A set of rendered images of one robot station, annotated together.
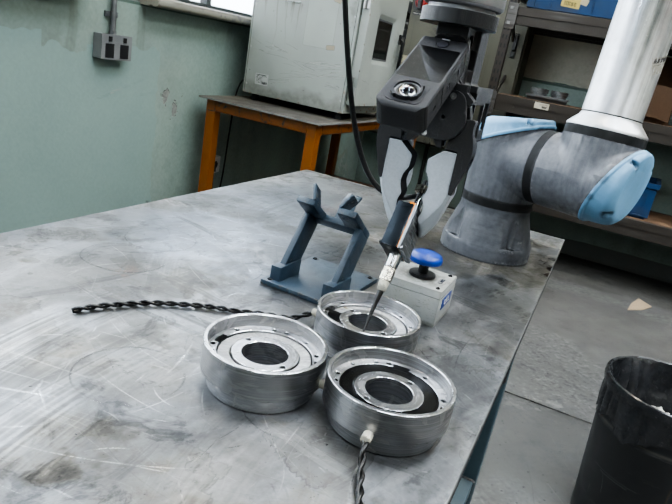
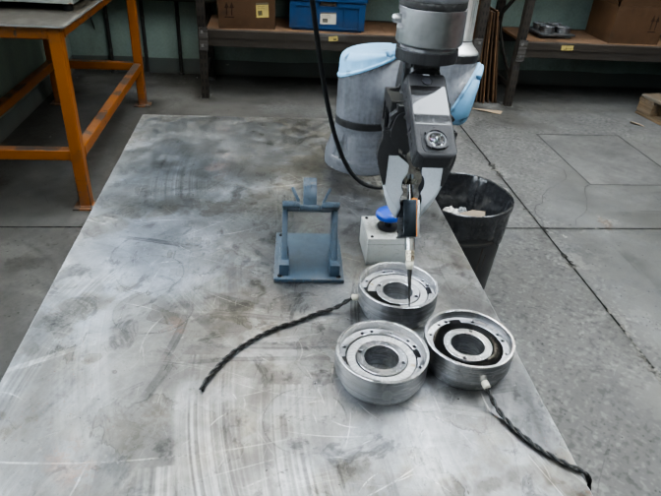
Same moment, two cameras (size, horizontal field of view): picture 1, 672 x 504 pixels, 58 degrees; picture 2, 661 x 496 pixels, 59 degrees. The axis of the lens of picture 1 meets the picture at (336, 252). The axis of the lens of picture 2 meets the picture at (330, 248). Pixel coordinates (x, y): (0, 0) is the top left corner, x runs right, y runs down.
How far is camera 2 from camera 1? 0.40 m
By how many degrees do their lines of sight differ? 30
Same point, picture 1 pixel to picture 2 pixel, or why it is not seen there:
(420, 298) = (398, 247)
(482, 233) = (368, 154)
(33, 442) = not seen: outside the picture
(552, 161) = not seen: hidden behind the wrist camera
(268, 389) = (415, 385)
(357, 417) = (476, 376)
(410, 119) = (446, 162)
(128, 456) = (384, 478)
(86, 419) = (330, 470)
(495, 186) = (370, 113)
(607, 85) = not seen: hidden behind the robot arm
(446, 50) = (434, 87)
